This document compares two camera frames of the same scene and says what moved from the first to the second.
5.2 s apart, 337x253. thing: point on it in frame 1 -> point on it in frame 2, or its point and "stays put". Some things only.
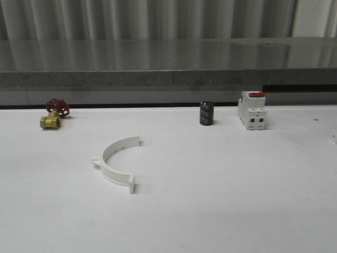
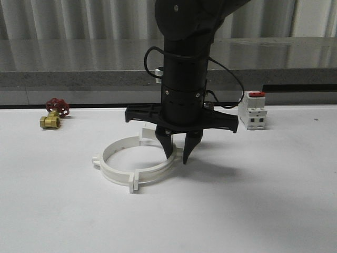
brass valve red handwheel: x=58 y=108 stays put
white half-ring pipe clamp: x=334 y=139 -> x=148 y=135
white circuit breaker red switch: x=251 y=110 stays put
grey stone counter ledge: x=163 y=71 stays put
